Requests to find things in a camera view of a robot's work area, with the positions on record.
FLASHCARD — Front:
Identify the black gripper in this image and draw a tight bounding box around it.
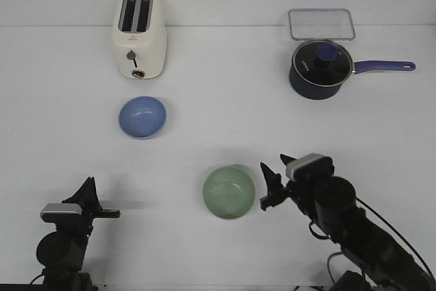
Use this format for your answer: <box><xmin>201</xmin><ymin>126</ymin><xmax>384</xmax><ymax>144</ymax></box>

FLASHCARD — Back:
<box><xmin>260</xmin><ymin>154</ymin><xmax>315</xmax><ymax>211</ymax></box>
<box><xmin>56</xmin><ymin>177</ymin><xmax>121</xmax><ymax>236</ymax></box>

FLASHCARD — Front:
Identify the green plastic bowl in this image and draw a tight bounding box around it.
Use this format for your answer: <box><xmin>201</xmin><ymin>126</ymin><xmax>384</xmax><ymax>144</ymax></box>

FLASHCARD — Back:
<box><xmin>202</xmin><ymin>166</ymin><xmax>255</xmax><ymax>219</ymax></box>

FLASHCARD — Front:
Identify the blue plastic bowl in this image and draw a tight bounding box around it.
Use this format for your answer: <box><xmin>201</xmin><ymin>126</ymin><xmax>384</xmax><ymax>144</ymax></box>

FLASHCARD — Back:
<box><xmin>118</xmin><ymin>96</ymin><xmax>167</xmax><ymax>139</ymax></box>

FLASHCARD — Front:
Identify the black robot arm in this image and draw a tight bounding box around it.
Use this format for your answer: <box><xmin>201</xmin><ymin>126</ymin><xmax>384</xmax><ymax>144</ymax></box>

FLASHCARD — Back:
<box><xmin>260</xmin><ymin>153</ymin><xmax>435</xmax><ymax>290</ymax></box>
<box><xmin>36</xmin><ymin>177</ymin><xmax>121</xmax><ymax>290</ymax></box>

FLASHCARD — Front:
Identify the dark blue saucepan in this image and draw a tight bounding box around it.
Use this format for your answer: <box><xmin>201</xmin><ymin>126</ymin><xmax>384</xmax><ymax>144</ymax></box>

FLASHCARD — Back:
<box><xmin>289</xmin><ymin>50</ymin><xmax>416</xmax><ymax>100</ymax></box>

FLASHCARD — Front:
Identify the glass pot lid blue knob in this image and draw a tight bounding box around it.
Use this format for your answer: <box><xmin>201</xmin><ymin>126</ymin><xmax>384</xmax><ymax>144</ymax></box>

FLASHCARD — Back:
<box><xmin>292</xmin><ymin>40</ymin><xmax>353</xmax><ymax>87</ymax></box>

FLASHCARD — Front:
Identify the cream white toaster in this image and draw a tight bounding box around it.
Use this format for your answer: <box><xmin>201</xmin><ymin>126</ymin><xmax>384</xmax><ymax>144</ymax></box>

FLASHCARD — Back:
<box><xmin>112</xmin><ymin>0</ymin><xmax>167</xmax><ymax>80</ymax></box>

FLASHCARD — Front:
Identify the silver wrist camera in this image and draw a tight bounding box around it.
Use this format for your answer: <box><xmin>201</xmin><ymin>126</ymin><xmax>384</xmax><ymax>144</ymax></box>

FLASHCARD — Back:
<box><xmin>40</xmin><ymin>203</ymin><xmax>82</xmax><ymax>221</ymax></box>
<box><xmin>285</xmin><ymin>153</ymin><xmax>334</xmax><ymax>181</ymax></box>

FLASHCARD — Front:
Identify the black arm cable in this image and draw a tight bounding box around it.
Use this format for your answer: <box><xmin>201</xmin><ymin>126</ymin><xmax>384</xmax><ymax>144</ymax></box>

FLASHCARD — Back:
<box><xmin>308</xmin><ymin>198</ymin><xmax>436</xmax><ymax>285</ymax></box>

